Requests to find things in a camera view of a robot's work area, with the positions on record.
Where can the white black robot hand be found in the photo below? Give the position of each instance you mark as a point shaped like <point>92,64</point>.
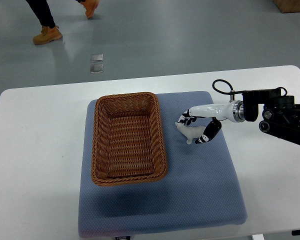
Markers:
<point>215,112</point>

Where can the white bear figurine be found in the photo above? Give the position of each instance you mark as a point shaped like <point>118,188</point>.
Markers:
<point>189,132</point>

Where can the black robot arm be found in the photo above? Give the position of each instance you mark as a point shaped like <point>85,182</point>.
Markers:
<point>281,115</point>

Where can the brown wicker basket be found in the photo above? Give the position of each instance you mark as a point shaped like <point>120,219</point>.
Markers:
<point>128,145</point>

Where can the blue fabric mat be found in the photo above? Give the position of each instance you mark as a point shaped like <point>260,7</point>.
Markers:
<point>200,189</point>

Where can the brown cardboard box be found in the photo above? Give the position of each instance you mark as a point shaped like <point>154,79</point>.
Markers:
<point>288,6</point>

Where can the lower metal floor plate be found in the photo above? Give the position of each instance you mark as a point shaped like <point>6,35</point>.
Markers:
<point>96,68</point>

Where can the metal floor plate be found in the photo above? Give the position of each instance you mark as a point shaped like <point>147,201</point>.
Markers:
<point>96,68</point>
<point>96,57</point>

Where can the upper metal floor plate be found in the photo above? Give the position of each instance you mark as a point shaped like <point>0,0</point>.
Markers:
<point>96,57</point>

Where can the tan boot far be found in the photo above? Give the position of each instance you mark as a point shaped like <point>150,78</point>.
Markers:
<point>90,6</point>

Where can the tan boot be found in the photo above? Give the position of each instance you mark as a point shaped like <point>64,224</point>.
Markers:
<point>47,35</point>
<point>90,6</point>

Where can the tan boot near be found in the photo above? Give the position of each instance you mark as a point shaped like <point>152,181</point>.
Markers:
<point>47,35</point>

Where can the black trouser leg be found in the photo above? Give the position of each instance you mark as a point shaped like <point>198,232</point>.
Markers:
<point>42,11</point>

